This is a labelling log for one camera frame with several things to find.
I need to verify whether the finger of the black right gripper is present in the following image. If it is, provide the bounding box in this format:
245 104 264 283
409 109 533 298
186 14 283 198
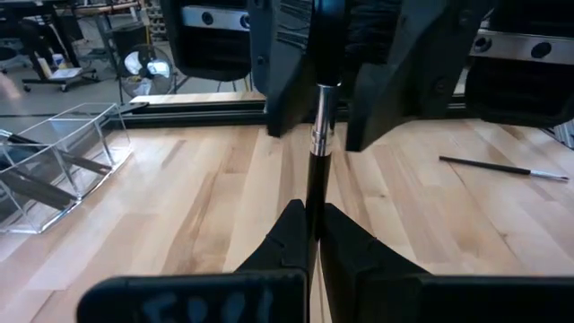
248 0 317 139
346 0 495 153

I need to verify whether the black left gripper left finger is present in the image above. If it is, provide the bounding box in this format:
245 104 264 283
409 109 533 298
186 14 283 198
75 198 311 323

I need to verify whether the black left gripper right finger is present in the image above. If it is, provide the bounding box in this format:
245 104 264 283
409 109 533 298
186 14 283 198
319 203 574 323

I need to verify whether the medium brush wide silver ferrule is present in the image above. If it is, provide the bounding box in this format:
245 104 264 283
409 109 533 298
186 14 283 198
305 0 347 246

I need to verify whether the long thin black makeup brush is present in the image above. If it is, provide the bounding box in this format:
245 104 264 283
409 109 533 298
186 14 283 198
438 154 570 183

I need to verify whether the long brush brown pointed tip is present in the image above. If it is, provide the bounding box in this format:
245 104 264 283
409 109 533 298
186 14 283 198
0 130 114 175

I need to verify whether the large fluffy makeup brush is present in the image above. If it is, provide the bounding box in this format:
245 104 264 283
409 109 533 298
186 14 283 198
0 171 83 211

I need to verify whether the black floor fan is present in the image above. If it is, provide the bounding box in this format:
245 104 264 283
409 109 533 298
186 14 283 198
118 43 177 99

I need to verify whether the black cabinet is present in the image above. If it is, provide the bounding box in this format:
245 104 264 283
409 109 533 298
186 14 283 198
110 21 150 62

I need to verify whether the clear acrylic organizer box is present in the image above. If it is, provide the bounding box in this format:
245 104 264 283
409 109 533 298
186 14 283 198
0 101 135 235

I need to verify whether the wheeled chair base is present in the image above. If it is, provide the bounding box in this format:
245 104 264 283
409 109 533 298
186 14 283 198
21 62 100 94

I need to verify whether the black aluminium table frame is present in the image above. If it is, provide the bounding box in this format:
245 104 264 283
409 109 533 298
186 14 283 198
103 99 574 152

